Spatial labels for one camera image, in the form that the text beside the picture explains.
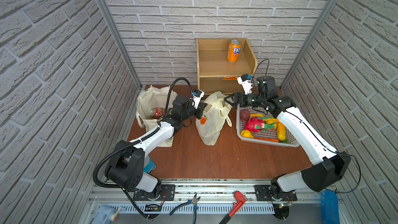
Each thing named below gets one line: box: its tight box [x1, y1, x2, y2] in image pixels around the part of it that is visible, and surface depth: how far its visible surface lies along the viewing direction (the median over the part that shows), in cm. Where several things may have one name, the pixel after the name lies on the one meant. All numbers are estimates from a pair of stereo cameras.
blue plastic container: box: [321, 189, 340, 224], surface depth 70 cm
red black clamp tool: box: [219, 190, 248, 224], surface depth 71 cm
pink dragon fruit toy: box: [244, 116, 278, 134], surface depth 91 cm
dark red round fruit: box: [239, 108, 251, 123], surface depth 96 cm
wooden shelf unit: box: [195, 37, 258, 95], surface depth 93 cm
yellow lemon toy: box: [239, 129, 255, 139], surface depth 90 cm
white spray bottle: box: [91, 204, 123, 224], surface depth 66 cm
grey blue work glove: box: [143, 155, 157, 174], surface depth 83 cm
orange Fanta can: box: [226, 39, 241, 63], surface depth 85 cm
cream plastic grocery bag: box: [195, 91, 233, 147], surface depth 80 cm
